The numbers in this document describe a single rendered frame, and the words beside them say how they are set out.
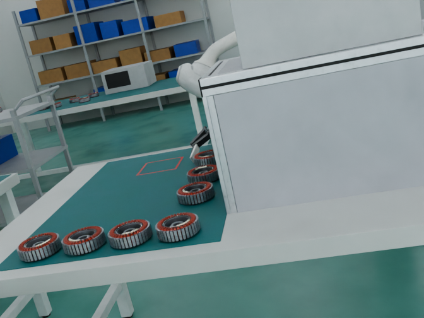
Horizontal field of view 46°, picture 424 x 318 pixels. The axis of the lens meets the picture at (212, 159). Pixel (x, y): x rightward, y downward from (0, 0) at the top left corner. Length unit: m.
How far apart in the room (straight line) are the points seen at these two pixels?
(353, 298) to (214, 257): 1.20
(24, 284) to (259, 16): 0.87
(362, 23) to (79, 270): 0.90
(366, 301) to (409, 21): 1.31
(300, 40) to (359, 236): 0.48
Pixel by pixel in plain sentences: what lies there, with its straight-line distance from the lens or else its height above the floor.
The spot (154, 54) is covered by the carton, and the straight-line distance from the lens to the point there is 8.09.
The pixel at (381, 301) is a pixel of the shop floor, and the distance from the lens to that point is 2.25.
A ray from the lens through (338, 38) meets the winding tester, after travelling 1.26.
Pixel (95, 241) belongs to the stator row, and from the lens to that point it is 1.32.
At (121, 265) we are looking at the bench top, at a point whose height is 0.74.
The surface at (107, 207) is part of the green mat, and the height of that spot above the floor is 0.75.
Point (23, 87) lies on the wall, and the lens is 9.56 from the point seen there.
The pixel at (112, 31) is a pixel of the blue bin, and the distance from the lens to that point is 8.22.
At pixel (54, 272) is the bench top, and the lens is 1.29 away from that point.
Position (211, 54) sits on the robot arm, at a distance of 2.03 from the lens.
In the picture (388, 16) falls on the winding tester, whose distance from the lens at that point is 1.27.
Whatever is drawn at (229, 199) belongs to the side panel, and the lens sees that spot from 1.33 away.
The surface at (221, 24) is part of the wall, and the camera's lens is 8.41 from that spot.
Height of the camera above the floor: 1.25
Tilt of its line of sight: 16 degrees down
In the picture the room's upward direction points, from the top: 12 degrees counter-clockwise
